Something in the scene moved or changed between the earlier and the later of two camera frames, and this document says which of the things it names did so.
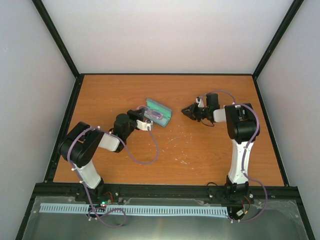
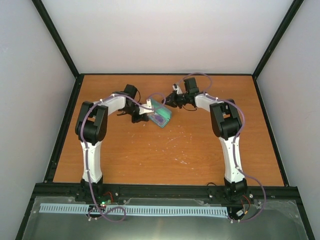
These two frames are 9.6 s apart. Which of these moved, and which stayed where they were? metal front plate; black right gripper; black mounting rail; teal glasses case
Moved: black right gripper
Stayed: teal glasses case; metal front plate; black mounting rail
